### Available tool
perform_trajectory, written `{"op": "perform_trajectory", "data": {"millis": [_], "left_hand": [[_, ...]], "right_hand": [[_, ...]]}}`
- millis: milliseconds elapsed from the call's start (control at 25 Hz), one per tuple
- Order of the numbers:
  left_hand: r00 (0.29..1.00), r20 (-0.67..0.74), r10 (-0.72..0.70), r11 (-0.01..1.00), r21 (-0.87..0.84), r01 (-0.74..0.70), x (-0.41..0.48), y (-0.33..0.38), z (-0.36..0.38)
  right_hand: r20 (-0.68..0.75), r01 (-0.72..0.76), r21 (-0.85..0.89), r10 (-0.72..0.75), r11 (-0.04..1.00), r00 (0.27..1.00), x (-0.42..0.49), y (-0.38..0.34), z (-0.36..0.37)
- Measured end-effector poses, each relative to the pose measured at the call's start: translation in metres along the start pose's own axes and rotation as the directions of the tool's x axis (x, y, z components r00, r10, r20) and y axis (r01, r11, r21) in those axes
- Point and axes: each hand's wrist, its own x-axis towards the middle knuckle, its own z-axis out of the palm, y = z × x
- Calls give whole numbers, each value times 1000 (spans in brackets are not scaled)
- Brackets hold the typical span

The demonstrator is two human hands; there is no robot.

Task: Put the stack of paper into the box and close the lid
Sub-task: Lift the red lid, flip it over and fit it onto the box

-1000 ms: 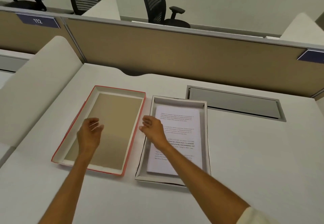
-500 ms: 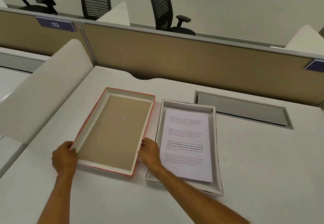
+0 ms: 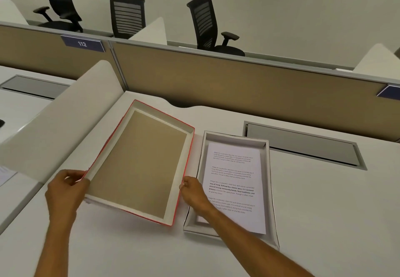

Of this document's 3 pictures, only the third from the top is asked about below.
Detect person's right forearm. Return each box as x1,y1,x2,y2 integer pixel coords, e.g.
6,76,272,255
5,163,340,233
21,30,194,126
196,203,314,277

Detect person's right hand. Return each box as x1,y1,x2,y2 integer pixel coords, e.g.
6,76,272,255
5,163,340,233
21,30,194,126
179,176,213,215

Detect beige partition panel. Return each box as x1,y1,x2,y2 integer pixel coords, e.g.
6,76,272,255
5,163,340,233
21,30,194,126
108,37,400,144
0,21,125,91

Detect black slatted office chair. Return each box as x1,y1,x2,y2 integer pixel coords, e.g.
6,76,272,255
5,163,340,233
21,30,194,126
110,0,146,40

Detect person's left forearm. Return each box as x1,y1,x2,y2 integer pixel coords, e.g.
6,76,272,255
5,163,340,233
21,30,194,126
32,216,77,277

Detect grey desk cable flap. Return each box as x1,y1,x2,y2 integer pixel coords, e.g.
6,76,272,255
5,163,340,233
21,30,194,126
243,121,366,170
0,75,72,100

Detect black mesh office chair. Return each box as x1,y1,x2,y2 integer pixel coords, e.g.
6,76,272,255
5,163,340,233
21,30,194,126
33,0,84,33

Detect person's left hand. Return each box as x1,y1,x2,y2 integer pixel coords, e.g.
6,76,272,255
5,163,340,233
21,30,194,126
45,169,90,223

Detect white curved desk divider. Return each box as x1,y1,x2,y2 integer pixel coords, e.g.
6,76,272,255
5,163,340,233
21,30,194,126
353,43,400,74
128,16,167,46
0,60,124,184
0,0,29,25

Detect white box base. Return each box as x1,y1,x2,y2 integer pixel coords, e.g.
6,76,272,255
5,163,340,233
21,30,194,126
183,130,280,251

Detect blue desk number sign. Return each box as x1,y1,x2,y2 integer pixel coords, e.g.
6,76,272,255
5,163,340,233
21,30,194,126
376,84,400,101
60,35,105,52

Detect printed white paper sheet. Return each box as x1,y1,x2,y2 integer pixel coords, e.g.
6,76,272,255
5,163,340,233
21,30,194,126
196,142,267,235

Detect red box lid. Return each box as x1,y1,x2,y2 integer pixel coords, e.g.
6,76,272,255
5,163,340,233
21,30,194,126
82,99,195,227

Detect black office chair with armrest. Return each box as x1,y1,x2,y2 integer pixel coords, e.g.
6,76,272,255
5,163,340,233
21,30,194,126
186,0,246,57

